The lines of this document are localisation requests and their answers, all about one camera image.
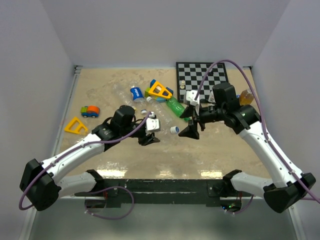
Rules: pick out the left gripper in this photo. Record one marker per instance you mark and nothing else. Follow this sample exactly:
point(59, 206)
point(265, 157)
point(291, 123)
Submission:
point(147, 140)

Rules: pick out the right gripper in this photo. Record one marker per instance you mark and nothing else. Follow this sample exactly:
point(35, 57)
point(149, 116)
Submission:
point(191, 131)

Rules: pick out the clear bottle white cap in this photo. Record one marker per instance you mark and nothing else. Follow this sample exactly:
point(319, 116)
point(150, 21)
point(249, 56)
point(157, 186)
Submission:
point(161, 111)
point(165, 131)

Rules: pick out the amber tea bottle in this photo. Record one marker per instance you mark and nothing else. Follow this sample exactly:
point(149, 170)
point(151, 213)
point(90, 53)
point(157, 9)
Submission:
point(246, 97)

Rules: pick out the white green tea bottle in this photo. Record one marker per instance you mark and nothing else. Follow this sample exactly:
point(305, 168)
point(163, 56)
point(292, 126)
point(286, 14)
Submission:
point(211, 98)

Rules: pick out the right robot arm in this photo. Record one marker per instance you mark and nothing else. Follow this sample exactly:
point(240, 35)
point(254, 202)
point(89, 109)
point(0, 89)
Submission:
point(287, 183)

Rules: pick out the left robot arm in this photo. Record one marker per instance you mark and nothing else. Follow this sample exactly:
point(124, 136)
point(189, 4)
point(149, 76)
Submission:
point(43, 183)

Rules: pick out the green plastic bottle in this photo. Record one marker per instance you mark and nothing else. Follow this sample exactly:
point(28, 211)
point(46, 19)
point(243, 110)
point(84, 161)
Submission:
point(176, 107)

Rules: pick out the blue pepsi bottle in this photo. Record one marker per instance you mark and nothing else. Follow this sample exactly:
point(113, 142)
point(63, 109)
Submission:
point(137, 95)

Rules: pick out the clear bottle yellow cap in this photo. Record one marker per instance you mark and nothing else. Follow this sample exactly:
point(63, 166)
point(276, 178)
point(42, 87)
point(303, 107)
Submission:
point(123, 96)

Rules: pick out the yellow triangle toy block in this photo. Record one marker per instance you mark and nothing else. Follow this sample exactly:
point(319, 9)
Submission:
point(157, 89)
point(75, 126)

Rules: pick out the black white chessboard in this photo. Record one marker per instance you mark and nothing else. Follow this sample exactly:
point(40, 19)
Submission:
point(192, 73)

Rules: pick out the colourful toy car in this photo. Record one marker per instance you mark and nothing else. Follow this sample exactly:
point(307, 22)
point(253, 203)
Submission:
point(90, 111)

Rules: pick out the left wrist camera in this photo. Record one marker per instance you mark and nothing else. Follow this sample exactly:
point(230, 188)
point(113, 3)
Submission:
point(152, 123)

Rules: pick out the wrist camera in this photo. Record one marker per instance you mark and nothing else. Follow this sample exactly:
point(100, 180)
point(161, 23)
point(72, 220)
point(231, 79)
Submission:
point(191, 100)
point(152, 123)

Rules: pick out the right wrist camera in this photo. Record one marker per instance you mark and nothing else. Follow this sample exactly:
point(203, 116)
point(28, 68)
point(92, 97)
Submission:
point(191, 100)

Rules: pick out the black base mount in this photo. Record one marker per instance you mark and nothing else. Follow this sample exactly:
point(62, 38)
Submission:
point(208, 192)

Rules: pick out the aluminium frame rail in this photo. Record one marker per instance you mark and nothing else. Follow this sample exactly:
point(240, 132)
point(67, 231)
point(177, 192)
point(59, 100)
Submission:
point(60, 132)

